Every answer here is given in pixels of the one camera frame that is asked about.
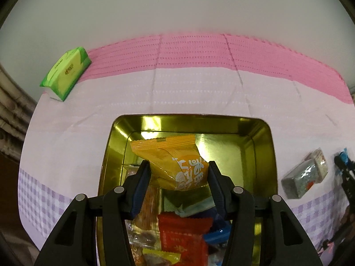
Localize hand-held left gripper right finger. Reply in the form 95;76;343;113
208;160;323;266

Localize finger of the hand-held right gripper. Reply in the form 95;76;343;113
334;155;355;201

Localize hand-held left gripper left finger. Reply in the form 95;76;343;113
35;160;152;266

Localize yellow-orange snack packet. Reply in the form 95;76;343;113
130;134;210;192

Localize gold metal tin box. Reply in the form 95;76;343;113
96;114;278;266

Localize red snack packet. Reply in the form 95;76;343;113
157;212;214;266

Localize navy and light-blue snack packet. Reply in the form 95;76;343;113
174;198;226;223

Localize bright blue snack packet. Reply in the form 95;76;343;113
203;222;233;245

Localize clear wrapped grey snack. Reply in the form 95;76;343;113
281;148;329;199

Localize clear bag of biscuits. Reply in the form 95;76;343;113
125;185;163;266

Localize small yellow-green snack packet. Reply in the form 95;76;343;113
142;248;181;266

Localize green tissue pack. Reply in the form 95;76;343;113
39;47;92;102

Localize beige patterned curtain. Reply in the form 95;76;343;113
0;64;38;156

